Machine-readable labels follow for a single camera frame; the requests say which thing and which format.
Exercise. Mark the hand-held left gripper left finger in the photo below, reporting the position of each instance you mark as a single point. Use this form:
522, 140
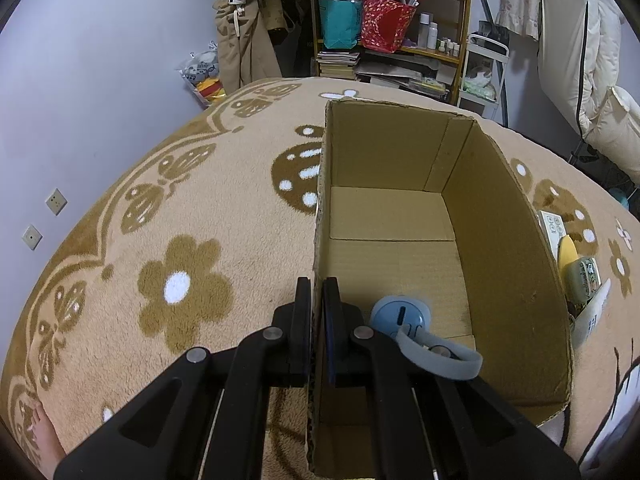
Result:
303, 320

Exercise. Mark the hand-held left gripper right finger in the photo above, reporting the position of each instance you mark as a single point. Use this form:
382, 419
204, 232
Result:
330, 330

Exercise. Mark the cardboard box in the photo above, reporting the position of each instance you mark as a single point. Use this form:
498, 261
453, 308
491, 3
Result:
390, 220

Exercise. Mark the green cartoon pouch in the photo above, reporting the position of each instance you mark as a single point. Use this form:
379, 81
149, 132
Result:
582, 277

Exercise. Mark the large white remote control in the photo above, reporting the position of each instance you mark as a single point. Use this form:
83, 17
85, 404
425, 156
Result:
592, 312

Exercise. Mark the beige flower printed blanket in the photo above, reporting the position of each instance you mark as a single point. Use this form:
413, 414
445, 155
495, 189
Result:
200, 200

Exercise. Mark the small white remote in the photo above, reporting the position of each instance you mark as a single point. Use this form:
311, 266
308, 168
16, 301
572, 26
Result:
552, 227

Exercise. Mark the yellow oval object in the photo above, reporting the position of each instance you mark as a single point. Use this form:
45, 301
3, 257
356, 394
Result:
567, 255

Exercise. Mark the stack of books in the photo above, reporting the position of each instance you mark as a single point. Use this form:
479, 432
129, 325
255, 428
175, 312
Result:
337, 62

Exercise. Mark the pile of papers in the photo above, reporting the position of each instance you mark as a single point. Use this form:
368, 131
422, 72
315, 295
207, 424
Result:
400, 75

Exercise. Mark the bag of plush toys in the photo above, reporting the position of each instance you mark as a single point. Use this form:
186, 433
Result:
202, 72

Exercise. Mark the green tissue pack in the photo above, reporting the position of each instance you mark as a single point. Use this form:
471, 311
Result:
477, 93

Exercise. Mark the beige hanging coat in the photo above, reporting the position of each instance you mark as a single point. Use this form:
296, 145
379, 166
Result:
245, 45

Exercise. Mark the person's bare foot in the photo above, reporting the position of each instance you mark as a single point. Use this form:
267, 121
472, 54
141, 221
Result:
47, 440

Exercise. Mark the white brown plush toy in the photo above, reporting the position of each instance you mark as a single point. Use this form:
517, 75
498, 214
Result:
477, 76

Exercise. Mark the dark hanging clothes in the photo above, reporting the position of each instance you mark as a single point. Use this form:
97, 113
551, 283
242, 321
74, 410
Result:
285, 25

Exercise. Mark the black rack legs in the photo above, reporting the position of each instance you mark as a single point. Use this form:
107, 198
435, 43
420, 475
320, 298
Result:
580, 152

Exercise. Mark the teal bag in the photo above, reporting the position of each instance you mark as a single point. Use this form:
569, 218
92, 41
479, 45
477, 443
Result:
340, 15

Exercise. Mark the white trolley cart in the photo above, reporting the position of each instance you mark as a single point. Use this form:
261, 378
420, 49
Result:
502, 75

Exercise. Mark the red patterned bag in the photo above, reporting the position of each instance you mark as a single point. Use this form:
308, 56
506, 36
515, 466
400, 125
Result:
385, 22

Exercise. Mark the short white bottle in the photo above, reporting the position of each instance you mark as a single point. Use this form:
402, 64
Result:
433, 36

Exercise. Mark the tall white bottle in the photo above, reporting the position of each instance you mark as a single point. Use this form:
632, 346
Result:
425, 30

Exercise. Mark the teal round object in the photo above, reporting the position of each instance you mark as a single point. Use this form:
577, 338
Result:
625, 200

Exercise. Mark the wooden shelf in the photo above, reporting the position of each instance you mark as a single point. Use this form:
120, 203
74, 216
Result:
465, 20

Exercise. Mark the white down jacket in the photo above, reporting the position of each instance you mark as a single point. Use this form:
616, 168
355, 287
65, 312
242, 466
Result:
585, 50

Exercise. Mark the white wall socket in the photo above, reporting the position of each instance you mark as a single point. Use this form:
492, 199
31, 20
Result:
56, 201
31, 236

